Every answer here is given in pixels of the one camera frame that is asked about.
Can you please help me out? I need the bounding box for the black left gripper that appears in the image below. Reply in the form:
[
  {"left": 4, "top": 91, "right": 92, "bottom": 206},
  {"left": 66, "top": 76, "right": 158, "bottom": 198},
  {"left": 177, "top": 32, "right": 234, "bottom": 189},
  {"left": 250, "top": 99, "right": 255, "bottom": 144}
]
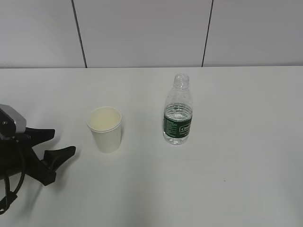
[{"left": 0, "top": 128, "right": 76, "bottom": 186}]

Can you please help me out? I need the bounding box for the white paper cup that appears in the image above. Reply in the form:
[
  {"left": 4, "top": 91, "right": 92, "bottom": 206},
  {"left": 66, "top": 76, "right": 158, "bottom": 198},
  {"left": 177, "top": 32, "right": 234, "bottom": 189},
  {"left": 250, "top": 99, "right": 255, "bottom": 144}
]
[{"left": 87, "top": 106, "right": 122, "bottom": 154}]

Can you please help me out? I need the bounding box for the clear green-label water bottle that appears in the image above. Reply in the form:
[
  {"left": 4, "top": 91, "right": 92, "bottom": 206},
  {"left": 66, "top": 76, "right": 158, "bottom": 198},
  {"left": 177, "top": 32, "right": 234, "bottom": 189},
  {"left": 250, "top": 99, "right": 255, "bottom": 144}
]
[{"left": 163, "top": 73, "right": 193, "bottom": 145}]

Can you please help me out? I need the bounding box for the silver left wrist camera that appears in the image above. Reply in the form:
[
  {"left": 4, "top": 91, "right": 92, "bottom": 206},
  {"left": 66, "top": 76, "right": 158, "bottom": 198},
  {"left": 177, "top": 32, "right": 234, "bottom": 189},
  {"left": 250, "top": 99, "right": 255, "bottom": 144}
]
[{"left": 0, "top": 104, "right": 27, "bottom": 138}]

